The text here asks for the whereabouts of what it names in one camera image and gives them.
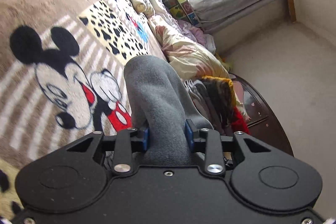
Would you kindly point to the brown Mickey Mouse blanket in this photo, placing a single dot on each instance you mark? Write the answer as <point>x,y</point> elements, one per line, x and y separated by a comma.
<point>62,76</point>

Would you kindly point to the pink cream floral pillow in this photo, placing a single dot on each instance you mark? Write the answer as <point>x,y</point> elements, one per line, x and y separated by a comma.
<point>188,58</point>

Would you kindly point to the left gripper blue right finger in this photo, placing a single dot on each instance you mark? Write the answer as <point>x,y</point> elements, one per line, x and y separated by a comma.
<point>208,142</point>

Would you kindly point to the cream rolled bolster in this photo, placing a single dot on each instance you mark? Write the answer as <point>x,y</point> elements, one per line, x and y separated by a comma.
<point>143,6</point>

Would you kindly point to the dark wooden chair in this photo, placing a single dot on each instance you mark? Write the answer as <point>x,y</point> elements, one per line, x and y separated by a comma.
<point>262,122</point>

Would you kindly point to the pile of folded clothes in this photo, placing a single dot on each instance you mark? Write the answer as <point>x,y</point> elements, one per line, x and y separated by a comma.
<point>215,98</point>

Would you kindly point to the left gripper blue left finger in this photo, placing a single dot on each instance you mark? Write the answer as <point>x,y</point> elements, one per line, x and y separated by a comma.
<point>128,142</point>

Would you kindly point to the grey fleece sweatpants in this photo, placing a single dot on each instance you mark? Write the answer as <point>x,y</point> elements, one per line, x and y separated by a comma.
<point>158,97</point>

